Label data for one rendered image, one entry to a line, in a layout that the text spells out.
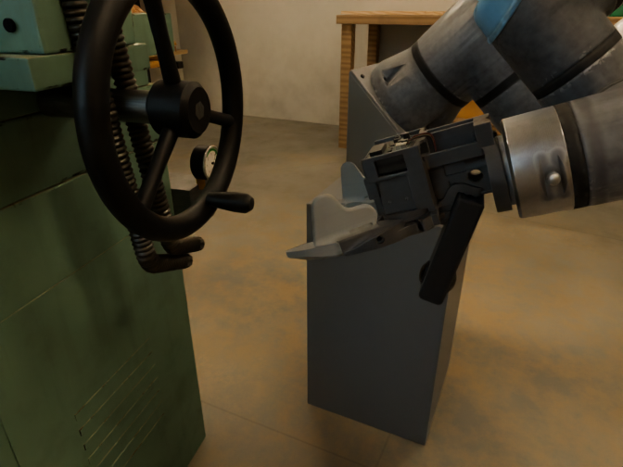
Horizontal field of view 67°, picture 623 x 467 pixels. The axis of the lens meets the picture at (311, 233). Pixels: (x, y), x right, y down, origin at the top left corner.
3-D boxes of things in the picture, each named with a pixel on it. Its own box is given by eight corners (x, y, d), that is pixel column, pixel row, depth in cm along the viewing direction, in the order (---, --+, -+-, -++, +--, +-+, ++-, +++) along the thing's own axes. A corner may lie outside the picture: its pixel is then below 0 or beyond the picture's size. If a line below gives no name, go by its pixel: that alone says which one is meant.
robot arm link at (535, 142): (561, 188, 45) (581, 229, 37) (507, 198, 47) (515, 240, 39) (546, 97, 42) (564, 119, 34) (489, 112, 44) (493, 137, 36)
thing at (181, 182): (196, 232, 85) (190, 190, 82) (137, 223, 88) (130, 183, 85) (217, 214, 92) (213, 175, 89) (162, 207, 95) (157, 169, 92)
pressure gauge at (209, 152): (208, 195, 82) (202, 150, 78) (188, 194, 83) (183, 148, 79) (223, 183, 87) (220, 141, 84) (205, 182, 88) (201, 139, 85)
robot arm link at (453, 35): (430, 33, 92) (507, -43, 81) (485, 100, 93) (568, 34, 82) (406, 42, 81) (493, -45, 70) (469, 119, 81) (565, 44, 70)
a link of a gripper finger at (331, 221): (269, 209, 44) (360, 174, 44) (290, 264, 46) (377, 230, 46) (272, 218, 41) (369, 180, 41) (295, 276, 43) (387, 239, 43)
